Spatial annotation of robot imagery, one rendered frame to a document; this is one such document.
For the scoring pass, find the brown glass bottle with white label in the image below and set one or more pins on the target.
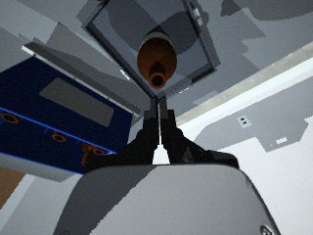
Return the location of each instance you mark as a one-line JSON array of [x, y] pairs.
[[157, 60]]

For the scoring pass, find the black shallow tray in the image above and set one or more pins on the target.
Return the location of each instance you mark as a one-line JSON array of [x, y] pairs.
[[119, 26]]

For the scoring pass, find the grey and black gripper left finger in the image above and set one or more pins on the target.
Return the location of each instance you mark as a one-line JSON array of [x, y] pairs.
[[140, 151]]

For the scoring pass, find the blue plastic crate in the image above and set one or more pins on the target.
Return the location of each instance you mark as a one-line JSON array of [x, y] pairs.
[[49, 100]]

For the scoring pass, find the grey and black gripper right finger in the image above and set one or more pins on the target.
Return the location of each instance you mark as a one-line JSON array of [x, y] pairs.
[[180, 149]]

